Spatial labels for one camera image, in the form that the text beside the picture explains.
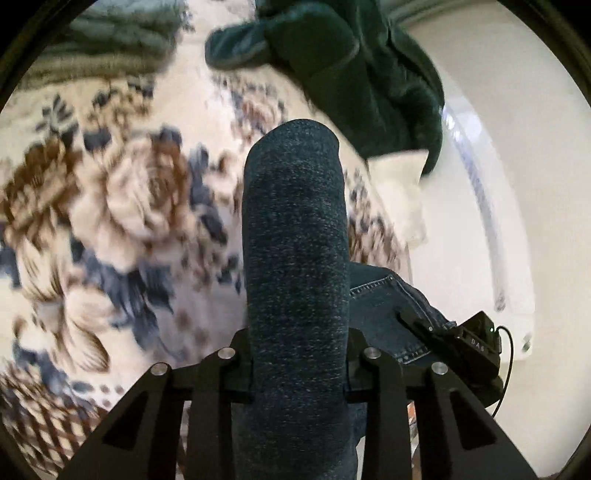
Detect brown checkered sheet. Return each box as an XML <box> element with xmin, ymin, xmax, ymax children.
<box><xmin>0</xmin><ymin>360</ymin><xmax>122</xmax><ymax>476</ymax></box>

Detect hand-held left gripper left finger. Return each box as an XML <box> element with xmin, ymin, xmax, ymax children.
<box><xmin>59</xmin><ymin>329</ymin><xmax>254</xmax><ymax>480</ymax></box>

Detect grey folded pants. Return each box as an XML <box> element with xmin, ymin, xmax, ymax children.
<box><xmin>21</xmin><ymin>44</ymin><xmax>174</xmax><ymax>90</ymax></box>

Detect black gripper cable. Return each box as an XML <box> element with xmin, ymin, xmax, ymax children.
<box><xmin>492</xmin><ymin>325</ymin><xmax>514</xmax><ymax>416</ymax></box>

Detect dark blue denim pants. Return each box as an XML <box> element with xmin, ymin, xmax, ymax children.
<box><xmin>233</xmin><ymin>119</ymin><xmax>459</xmax><ymax>480</ymax></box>

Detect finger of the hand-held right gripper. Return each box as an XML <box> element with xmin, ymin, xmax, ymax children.
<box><xmin>399</xmin><ymin>311</ymin><xmax>463</xmax><ymax>358</ymax></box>

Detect floral bedsheet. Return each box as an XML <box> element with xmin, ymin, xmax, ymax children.
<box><xmin>0</xmin><ymin>0</ymin><xmax>413</xmax><ymax>398</ymax></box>

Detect white cloth piece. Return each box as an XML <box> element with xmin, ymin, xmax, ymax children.
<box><xmin>364</xmin><ymin>150</ymin><xmax>429</xmax><ymax>246</ymax></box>

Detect blue folded jeans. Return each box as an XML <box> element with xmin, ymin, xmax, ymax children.
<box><xmin>69</xmin><ymin>0</ymin><xmax>188</xmax><ymax>49</ymax></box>

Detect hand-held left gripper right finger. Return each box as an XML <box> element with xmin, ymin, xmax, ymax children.
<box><xmin>345</xmin><ymin>329</ymin><xmax>540</xmax><ymax>480</ymax></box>

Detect dark green plush blanket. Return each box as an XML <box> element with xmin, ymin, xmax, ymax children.
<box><xmin>204</xmin><ymin>0</ymin><xmax>447</xmax><ymax>177</ymax></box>

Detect white headboard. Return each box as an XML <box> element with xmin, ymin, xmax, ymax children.
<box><xmin>397</xmin><ymin>8</ymin><xmax>537</xmax><ymax>366</ymax></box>

